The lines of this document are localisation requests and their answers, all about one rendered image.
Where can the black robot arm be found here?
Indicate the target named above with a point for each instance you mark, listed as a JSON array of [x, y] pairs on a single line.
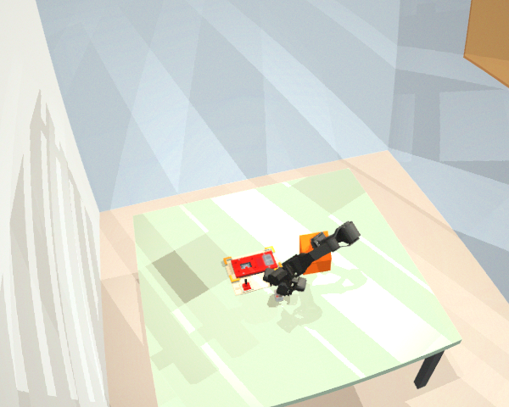
[[322, 245]]

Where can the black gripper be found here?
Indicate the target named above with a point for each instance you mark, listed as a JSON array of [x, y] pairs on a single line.
[[298, 284]]

